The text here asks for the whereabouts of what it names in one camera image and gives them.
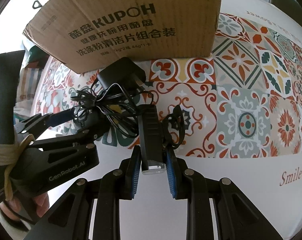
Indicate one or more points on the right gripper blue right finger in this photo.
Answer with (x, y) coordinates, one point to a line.
(188, 184)

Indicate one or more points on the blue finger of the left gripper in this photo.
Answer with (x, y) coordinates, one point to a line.
(38, 123)
(87, 130)

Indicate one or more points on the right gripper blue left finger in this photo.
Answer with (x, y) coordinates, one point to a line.
(119, 184)

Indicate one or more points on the black bike light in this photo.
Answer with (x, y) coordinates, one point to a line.
(156, 137)

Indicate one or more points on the left human hand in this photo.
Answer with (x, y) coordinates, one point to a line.
(13, 207)

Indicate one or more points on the striped fabric bag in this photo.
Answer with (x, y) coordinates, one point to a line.
(28, 82)

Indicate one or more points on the brown cardboard box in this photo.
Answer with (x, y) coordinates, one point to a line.
(86, 35)

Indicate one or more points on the patterned table mat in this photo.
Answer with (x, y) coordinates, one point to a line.
(244, 100)

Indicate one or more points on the stick vacuum cleaner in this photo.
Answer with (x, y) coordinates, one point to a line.
(36, 5)

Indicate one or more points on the black power adapter with cable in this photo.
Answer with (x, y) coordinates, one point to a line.
(111, 98)

